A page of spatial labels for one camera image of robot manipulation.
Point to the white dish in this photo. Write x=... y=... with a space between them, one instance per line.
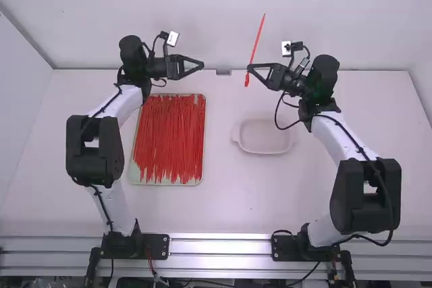
x=265 y=136

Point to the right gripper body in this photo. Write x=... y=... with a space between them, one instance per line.
x=287 y=80

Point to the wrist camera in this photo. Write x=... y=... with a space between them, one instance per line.
x=286 y=48
x=173 y=38

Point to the silver rails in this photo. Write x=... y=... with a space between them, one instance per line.
x=219 y=254

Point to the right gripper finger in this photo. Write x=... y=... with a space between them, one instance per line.
x=263 y=80
x=265 y=65

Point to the pale tray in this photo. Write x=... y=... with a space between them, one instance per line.
x=132 y=176

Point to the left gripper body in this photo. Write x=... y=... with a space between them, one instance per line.
x=163 y=68

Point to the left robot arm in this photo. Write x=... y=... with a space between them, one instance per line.
x=111 y=106

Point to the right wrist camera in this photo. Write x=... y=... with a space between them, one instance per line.
x=286 y=48

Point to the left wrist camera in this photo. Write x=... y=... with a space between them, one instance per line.
x=173 y=38

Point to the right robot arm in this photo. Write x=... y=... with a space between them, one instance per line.
x=334 y=136

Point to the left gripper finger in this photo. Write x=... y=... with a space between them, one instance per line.
x=190 y=73
x=190 y=58

